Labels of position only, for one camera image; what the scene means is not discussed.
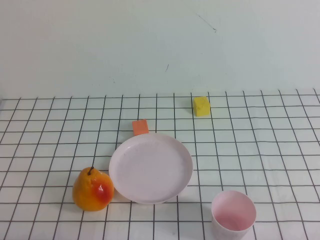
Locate pink plastic cup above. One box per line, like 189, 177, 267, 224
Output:
211, 190, 257, 240

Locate pink round plate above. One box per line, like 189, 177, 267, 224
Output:
108, 132, 194, 205

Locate orange foam block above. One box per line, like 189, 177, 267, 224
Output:
131, 118, 150, 137

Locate yellow foam cube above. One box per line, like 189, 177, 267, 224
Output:
192, 96, 211, 118

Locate orange red pear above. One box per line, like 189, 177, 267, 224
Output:
72, 166, 115, 213

